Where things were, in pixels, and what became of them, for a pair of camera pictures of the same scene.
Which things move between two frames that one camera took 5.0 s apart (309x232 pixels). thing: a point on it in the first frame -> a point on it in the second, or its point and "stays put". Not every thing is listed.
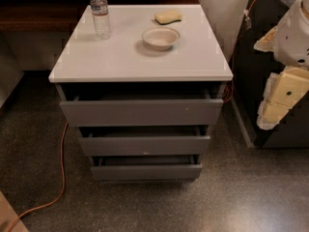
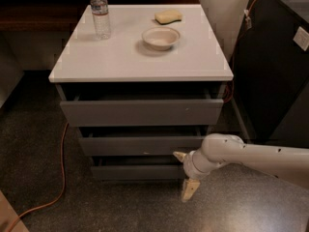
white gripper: (294, 38) -> (189, 166)
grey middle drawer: (147, 140) stays put
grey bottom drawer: (141, 167) stays put
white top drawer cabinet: (143, 100) stays put
